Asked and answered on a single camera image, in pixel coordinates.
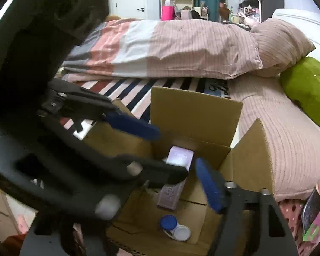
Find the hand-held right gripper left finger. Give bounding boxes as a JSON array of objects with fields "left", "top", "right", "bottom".
[{"left": 0, "top": 117, "right": 188, "bottom": 256}]

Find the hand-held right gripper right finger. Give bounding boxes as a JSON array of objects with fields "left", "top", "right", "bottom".
[{"left": 195, "top": 157, "right": 299, "bottom": 256}]

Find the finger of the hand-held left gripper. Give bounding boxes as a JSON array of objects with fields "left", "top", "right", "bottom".
[{"left": 37, "top": 80, "right": 161, "bottom": 141}]

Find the purple carton box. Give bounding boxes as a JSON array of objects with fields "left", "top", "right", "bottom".
[{"left": 157, "top": 146, "right": 195, "bottom": 210}]

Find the brown cardboard box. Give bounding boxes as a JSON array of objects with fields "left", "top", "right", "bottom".
[{"left": 83, "top": 87, "right": 276, "bottom": 256}]

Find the dark striped bed sheet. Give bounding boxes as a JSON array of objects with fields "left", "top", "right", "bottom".
[{"left": 61, "top": 75, "right": 231, "bottom": 139}]

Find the blue and white lens case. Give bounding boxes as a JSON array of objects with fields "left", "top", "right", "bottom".
[{"left": 160, "top": 215, "right": 192, "bottom": 242}]

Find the pink polka dot cloth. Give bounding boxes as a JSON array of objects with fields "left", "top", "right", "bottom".
[{"left": 279, "top": 199, "right": 307, "bottom": 246}]

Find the striped pink duvet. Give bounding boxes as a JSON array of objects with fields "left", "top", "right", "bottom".
[{"left": 61, "top": 19, "right": 264, "bottom": 80}]

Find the pink ribbed blanket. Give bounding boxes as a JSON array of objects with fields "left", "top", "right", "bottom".
[{"left": 229, "top": 75, "right": 320, "bottom": 200}]

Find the colourful printed bag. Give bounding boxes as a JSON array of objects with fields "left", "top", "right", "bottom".
[{"left": 301, "top": 184, "right": 320, "bottom": 242}]

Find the bright pink container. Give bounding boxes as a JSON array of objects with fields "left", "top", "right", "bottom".
[{"left": 161, "top": 5, "right": 175, "bottom": 21}]

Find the green plush cushion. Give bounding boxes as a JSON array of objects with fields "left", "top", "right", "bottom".
[{"left": 279, "top": 57, "right": 320, "bottom": 136}]

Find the pink striped pillow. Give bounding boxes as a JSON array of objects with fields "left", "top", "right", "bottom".
[{"left": 252, "top": 18, "right": 316, "bottom": 78}]

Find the white headboard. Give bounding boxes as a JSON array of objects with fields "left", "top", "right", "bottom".
[{"left": 272, "top": 8, "right": 320, "bottom": 59}]

